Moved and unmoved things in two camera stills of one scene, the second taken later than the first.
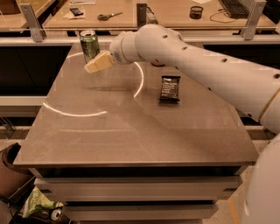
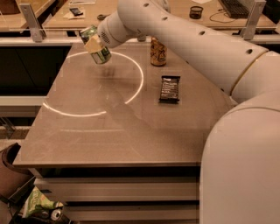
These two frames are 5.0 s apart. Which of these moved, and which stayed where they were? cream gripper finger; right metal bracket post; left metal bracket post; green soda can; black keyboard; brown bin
Moved: cream gripper finger; green soda can
Stayed: right metal bracket post; left metal bracket post; brown bin; black keyboard
